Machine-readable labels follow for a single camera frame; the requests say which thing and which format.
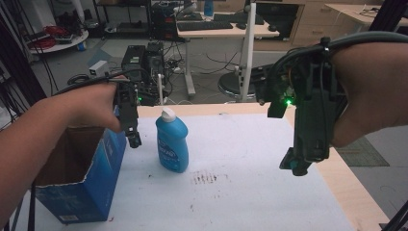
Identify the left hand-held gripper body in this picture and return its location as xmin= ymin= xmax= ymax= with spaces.
xmin=114 ymin=77 xmax=142 ymax=137

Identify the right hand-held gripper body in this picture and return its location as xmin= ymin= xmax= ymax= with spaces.
xmin=255 ymin=36 xmax=349 ymax=164

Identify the blue bottle with white cap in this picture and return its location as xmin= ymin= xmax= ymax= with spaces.
xmin=155 ymin=107 xmax=190 ymax=174

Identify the blue cardboard box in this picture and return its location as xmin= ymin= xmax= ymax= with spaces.
xmin=33 ymin=105 xmax=128 ymax=225

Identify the person's left hand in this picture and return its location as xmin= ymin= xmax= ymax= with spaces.
xmin=44 ymin=75 xmax=129 ymax=133

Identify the person's right hand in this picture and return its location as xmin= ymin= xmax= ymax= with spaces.
xmin=329 ymin=40 xmax=408 ymax=149

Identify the black computer tower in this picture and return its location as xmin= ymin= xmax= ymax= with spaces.
xmin=144 ymin=40 xmax=166 ymax=107
xmin=120 ymin=44 xmax=147 ymax=83

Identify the white table mat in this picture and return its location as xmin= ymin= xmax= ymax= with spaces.
xmin=9 ymin=113 xmax=355 ymax=231

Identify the small white box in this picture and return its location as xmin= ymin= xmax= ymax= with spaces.
xmin=89 ymin=60 xmax=111 ymax=78

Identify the green floor mat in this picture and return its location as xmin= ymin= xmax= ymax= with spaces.
xmin=334 ymin=136 xmax=391 ymax=167

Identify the wooden cabinet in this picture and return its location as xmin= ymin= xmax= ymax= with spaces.
xmin=255 ymin=0 xmax=340 ymax=50

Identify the round white table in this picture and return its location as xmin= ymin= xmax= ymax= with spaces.
xmin=26 ymin=28 xmax=90 ymax=55

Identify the white stand pole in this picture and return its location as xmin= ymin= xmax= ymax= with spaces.
xmin=238 ymin=2 xmax=258 ymax=103

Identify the black equipment rack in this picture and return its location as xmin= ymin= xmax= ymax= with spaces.
xmin=149 ymin=2 xmax=179 ymax=41

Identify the light wooden desk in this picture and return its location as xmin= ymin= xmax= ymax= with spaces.
xmin=323 ymin=2 xmax=408 ymax=27

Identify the black stand leg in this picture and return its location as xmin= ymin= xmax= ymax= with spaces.
xmin=379 ymin=199 xmax=408 ymax=231

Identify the black keyboard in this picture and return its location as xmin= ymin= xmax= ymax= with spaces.
xmin=176 ymin=20 xmax=235 ymax=33

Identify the black curtain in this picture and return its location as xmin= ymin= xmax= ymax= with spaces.
xmin=0 ymin=17 xmax=48 ymax=109

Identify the wooden desk with white legs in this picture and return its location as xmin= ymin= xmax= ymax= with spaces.
xmin=175 ymin=13 xmax=281 ymax=98

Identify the blue container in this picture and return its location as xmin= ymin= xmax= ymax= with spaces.
xmin=203 ymin=0 xmax=215 ymax=17

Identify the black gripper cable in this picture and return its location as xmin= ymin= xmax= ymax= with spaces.
xmin=52 ymin=67 xmax=143 ymax=96

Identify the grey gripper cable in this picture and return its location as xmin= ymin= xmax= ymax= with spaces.
xmin=272 ymin=30 xmax=408 ymax=70

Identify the red cable coil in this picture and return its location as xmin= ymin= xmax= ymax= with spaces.
xmin=29 ymin=25 xmax=70 ymax=50

